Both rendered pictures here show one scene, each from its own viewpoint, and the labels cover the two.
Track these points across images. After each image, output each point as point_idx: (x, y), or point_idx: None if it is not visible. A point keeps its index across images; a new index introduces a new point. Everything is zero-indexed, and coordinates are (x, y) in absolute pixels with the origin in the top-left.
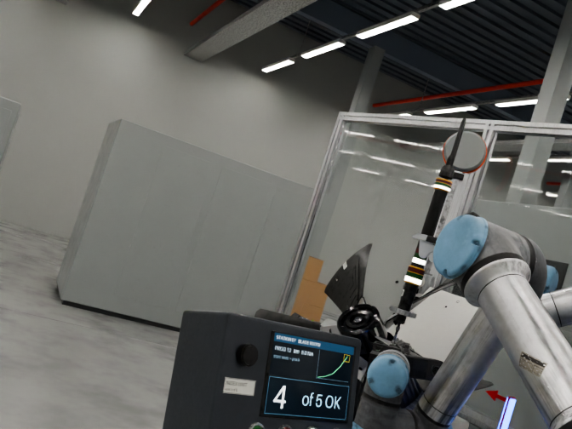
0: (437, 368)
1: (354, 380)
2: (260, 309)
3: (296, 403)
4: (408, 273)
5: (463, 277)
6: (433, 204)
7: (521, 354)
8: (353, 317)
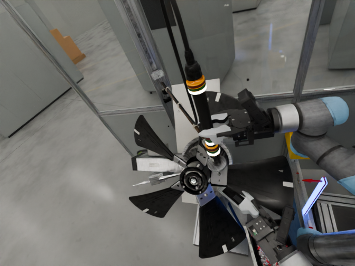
0: (295, 216)
1: None
2: (130, 197)
3: None
4: (211, 152)
5: None
6: (202, 107)
7: None
8: (188, 179)
